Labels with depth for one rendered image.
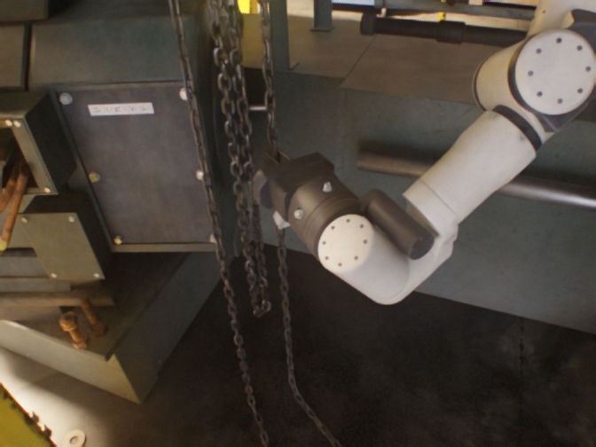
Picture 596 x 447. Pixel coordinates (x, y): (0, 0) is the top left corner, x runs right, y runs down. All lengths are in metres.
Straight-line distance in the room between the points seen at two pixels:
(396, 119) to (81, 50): 0.65
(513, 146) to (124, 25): 0.54
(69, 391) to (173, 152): 0.77
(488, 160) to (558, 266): 0.80
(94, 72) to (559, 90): 0.58
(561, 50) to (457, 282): 0.93
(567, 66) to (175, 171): 0.55
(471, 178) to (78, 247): 0.62
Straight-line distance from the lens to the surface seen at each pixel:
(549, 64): 0.49
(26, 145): 0.72
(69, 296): 0.98
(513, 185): 1.01
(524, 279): 1.31
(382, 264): 0.48
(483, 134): 0.50
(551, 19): 0.54
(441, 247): 0.52
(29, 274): 1.02
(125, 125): 0.73
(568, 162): 1.10
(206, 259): 1.30
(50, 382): 1.36
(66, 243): 0.84
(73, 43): 0.76
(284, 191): 0.58
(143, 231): 0.85
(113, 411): 1.24
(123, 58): 0.71
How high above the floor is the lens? 1.02
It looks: 40 degrees down
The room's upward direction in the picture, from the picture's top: 2 degrees counter-clockwise
